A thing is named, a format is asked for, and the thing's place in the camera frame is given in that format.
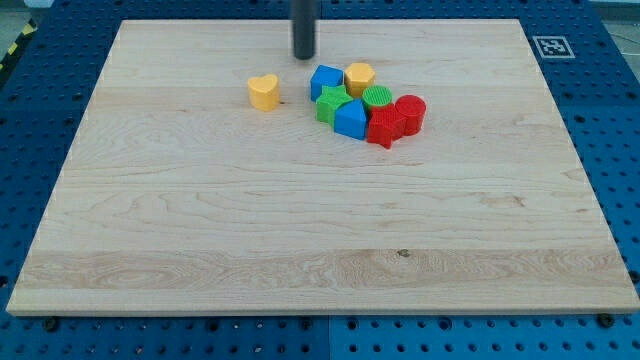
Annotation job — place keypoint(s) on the red star block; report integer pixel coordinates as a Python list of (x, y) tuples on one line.
[(386, 125)]

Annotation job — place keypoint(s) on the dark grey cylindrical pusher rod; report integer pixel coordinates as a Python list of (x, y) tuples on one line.
[(303, 23)]

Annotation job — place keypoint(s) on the yellow hexagon block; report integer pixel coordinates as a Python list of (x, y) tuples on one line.
[(357, 77)]

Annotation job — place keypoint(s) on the blue rounded triangle block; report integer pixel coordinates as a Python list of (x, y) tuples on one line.
[(351, 120)]

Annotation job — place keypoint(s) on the blue cube block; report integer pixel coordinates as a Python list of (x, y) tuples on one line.
[(324, 76)]

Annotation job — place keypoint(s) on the light wooden board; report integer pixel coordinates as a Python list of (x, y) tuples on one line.
[(179, 198)]

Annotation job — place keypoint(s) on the white fiducial marker tag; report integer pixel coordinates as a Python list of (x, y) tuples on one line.
[(553, 47)]

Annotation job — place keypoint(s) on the green star block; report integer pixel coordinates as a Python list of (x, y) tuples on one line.
[(331, 99)]

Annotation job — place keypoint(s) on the yellow black hazard tape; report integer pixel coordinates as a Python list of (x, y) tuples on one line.
[(18, 47)]

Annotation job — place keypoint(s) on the red cylinder block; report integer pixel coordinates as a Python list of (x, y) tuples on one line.
[(414, 110)]

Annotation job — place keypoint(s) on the green ribbed cylinder block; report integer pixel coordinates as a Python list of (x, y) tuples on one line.
[(376, 96)]

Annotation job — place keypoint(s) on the yellow heart block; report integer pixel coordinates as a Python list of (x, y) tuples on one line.
[(264, 92)]

